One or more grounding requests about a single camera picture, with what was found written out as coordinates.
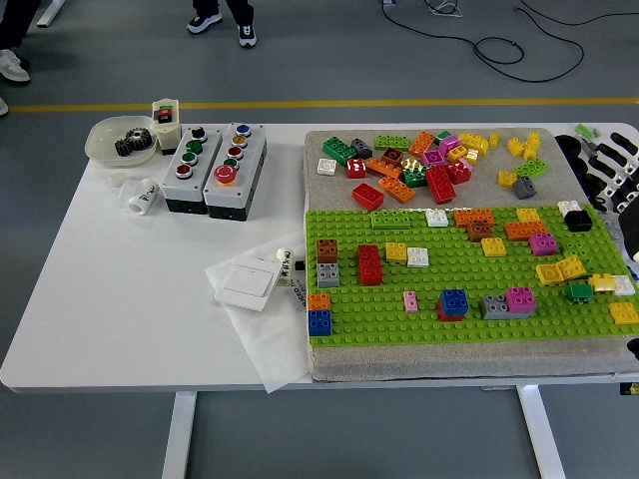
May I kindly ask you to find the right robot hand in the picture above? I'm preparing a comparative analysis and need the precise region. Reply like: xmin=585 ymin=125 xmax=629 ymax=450
xmin=581 ymin=132 xmax=639 ymax=263

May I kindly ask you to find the magenta square brick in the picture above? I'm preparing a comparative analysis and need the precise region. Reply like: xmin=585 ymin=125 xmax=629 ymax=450
xmin=504 ymin=286 xmax=537 ymax=316
xmin=528 ymin=232 xmax=559 ymax=257

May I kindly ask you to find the blue square brick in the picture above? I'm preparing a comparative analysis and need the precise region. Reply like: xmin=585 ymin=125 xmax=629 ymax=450
xmin=439 ymin=288 xmax=471 ymax=317
xmin=307 ymin=308 xmax=333 ymax=337

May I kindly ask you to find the black square brick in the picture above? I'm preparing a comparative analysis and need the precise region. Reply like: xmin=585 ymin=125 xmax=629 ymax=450
xmin=563 ymin=210 xmax=595 ymax=234

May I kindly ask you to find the yellow curved brick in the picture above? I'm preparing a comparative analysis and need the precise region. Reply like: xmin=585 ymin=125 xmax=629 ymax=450
xmin=588 ymin=272 xmax=618 ymax=293

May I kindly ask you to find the grey square brick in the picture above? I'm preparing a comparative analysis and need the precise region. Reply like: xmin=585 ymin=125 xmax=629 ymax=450
xmin=511 ymin=176 xmax=538 ymax=200
xmin=316 ymin=262 xmax=341 ymax=288

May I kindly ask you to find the orange long brick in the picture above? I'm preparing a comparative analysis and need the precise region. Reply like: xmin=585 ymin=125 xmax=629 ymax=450
xmin=376 ymin=175 xmax=417 ymax=205
xmin=407 ymin=131 xmax=437 ymax=159
xmin=365 ymin=157 xmax=407 ymax=181
xmin=453 ymin=208 xmax=496 ymax=229
xmin=503 ymin=221 xmax=549 ymax=242

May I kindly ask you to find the yellow arch brick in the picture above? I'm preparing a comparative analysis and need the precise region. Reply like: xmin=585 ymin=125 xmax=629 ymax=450
xmin=457 ymin=132 xmax=491 ymax=154

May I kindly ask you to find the grey long brick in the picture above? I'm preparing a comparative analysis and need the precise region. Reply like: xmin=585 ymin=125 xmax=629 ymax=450
xmin=479 ymin=293 xmax=533 ymax=321

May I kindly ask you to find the red long brick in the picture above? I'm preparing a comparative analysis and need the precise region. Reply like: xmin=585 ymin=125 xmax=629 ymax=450
xmin=424 ymin=164 xmax=457 ymax=206
xmin=356 ymin=243 xmax=384 ymax=287

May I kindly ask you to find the dark green square brick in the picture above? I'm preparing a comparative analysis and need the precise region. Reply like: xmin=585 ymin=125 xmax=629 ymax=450
xmin=401 ymin=168 xmax=429 ymax=190

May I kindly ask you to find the lime green long brick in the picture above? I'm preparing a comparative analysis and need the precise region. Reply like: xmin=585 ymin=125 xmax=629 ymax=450
xmin=373 ymin=134 xmax=412 ymax=153
xmin=370 ymin=209 xmax=412 ymax=231

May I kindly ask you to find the red sloped brick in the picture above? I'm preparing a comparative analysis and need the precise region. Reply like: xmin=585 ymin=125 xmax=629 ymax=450
xmin=351 ymin=183 xmax=387 ymax=211

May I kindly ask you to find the green studded baseplate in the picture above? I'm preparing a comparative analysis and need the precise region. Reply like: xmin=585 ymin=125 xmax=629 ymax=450
xmin=304 ymin=204 xmax=639 ymax=349

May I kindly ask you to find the dark green long brick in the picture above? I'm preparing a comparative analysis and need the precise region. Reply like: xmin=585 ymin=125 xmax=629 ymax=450
xmin=321 ymin=137 xmax=359 ymax=168

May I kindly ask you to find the white table leg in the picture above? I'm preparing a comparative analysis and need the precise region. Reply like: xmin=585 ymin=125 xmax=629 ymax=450
xmin=516 ymin=385 xmax=568 ymax=479
xmin=160 ymin=391 xmax=199 ymax=479

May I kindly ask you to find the grey-brown mat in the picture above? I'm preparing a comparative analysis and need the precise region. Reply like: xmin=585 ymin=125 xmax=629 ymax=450
xmin=302 ymin=128 xmax=639 ymax=384

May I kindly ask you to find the printed label strip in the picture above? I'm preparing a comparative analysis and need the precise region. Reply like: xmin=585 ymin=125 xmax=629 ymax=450
xmin=287 ymin=258 xmax=308 ymax=314

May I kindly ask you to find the white printed tube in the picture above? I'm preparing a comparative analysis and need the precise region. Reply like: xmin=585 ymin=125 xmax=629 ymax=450
xmin=273 ymin=246 xmax=296 ymax=289

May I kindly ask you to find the grey emergency-stop control box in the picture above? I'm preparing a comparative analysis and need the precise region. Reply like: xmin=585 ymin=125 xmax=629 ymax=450
xmin=203 ymin=122 xmax=269 ymax=221

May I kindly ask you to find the translucent white paper sheet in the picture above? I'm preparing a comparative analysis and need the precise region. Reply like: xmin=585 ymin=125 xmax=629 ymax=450
xmin=204 ymin=232 xmax=315 ymax=395

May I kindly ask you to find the grey four-button control box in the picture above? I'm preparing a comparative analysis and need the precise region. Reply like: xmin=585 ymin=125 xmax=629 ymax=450
xmin=160 ymin=125 xmax=223 ymax=215

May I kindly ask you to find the person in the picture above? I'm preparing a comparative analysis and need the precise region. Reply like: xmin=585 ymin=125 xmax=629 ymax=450
xmin=187 ymin=0 xmax=259 ymax=49
xmin=0 ymin=0 xmax=42 ymax=84

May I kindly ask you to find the white pipe tee fitting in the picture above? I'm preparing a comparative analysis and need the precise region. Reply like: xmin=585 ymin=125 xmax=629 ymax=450
xmin=118 ymin=177 xmax=161 ymax=217

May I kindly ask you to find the white shallow bowl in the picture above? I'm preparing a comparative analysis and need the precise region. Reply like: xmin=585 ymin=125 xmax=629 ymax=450
xmin=84 ymin=115 xmax=162 ymax=169

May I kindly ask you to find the white desk leg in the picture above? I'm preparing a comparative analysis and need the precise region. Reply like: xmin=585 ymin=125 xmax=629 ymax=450
xmin=36 ymin=0 xmax=67 ymax=29

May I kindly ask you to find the black floor cable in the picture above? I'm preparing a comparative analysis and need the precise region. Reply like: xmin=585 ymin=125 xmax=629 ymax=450
xmin=383 ymin=0 xmax=639 ymax=84

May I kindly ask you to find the white floor cable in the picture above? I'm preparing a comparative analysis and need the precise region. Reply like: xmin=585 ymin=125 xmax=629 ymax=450
xmin=381 ymin=0 xmax=463 ymax=16

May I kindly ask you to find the white wall switch panel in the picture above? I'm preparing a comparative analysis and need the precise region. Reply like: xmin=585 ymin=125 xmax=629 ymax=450
xmin=214 ymin=253 xmax=281 ymax=313

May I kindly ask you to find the cream red-green switch box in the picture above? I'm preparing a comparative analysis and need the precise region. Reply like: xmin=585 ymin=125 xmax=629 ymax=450
xmin=151 ymin=98 xmax=183 ymax=156

